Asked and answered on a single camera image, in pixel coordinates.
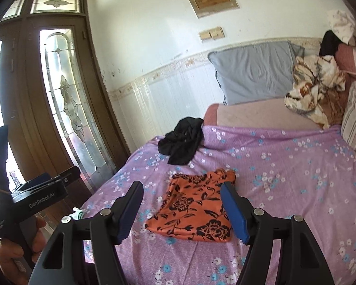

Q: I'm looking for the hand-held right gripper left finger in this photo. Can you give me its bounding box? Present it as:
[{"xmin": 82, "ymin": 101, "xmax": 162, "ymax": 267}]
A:
[{"xmin": 30, "ymin": 180, "xmax": 144, "ymax": 285}]

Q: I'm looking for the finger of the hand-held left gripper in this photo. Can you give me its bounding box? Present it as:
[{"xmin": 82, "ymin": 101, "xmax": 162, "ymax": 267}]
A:
[
  {"xmin": 43, "ymin": 166, "xmax": 81, "ymax": 185},
  {"xmin": 16, "ymin": 174, "xmax": 64, "ymax": 194}
]

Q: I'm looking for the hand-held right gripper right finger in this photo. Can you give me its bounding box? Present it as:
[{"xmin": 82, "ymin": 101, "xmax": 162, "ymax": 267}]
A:
[{"xmin": 220, "ymin": 182, "xmax": 336, "ymax": 285}]

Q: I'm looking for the orange floral garment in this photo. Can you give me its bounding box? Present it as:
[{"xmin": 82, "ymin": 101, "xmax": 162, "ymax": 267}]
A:
[{"xmin": 145, "ymin": 169, "xmax": 236, "ymax": 242}]

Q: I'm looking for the person's left hand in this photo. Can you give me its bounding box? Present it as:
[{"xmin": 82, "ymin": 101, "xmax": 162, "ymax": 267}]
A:
[{"xmin": 0, "ymin": 215, "xmax": 47, "ymax": 285}]

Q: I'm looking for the purple floral bedsheet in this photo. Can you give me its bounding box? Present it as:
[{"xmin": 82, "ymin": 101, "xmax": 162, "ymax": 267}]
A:
[{"xmin": 83, "ymin": 123, "xmax": 356, "ymax": 285}]

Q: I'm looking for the black garment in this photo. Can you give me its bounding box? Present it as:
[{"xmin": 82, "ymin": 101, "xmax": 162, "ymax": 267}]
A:
[{"xmin": 158, "ymin": 118, "xmax": 205, "ymax": 166}]

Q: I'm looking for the wooden glass door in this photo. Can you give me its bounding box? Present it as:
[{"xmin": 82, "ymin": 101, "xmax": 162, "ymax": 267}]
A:
[{"xmin": 0, "ymin": 0, "xmax": 129, "ymax": 214}]

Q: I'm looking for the pink mattress cover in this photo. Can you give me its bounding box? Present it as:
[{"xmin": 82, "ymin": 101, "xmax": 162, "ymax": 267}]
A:
[{"xmin": 203, "ymin": 96, "xmax": 325, "ymax": 131}]

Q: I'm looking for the grey pillow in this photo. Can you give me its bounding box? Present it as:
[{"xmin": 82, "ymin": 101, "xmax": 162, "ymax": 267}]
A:
[{"xmin": 208, "ymin": 40, "xmax": 306, "ymax": 106}]

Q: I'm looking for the beige floral cloth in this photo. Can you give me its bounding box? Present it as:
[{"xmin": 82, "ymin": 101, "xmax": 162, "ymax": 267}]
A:
[{"xmin": 285, "ymin": 54, "xmax": 347, "ymax": 129}]

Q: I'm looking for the pink folded blanket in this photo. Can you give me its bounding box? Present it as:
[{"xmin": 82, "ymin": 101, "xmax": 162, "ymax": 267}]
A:
[{"xmin": 335, "ymin": 43, "xmax": 356, "ymax": 81}]

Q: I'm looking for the small black cloth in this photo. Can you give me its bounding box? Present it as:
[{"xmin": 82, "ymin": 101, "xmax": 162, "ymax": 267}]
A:
[{"xmin": 319, "ymin": 30, "xmax": 342, "ymax": 57}]

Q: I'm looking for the white crumpled cloth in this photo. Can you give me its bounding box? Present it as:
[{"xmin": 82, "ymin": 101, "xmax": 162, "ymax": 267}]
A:
[{"xmin": 327, "ymin": 9, "xmax": 356, "ymax": 44}]

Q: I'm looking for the framed wall plaque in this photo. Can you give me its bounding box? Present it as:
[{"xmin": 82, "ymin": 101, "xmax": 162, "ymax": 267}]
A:
[{"xmin": 186, "ymin": 0, "xmax": 240, "ymax": 19}]

